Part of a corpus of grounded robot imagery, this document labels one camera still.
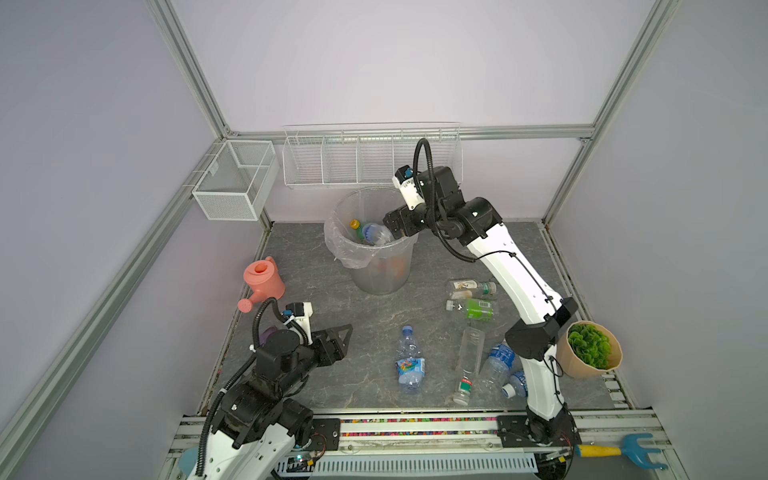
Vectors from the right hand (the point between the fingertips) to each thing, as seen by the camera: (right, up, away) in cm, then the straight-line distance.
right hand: (400, 213), depth 75 cm
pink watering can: (-41, -19, +16) cm, 48 cm away
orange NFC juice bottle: (-3, -15, +15) cm, 21 cm away
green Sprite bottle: (-14, -1, +21) cm, 26 cm away
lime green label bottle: (+23, -28, +16) cm, 39 cm away
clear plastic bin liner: (-14, -6, +23) cm, 27 cm away
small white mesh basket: (-57, +13, +27) cm, 64 cm away
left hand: (-14, -29, -5) cm, 33 cm away
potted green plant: (+48, -35, +1) cm, 59 cm away
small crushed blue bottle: (-6, -5, +8) cm, 11 cm away
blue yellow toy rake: (+56, -57, -3) cm, 80 cm away
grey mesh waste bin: (-13, -6, +23) cm, 27 cm away
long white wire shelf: (-12, +25, +31) cm, 41 cm away
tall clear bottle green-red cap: (+21, -38, +12) cm, 45 cm away
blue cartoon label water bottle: (+3, -40, +5) cm, 40 cm away
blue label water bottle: (+28, -44, +10) cm, 53 cm away
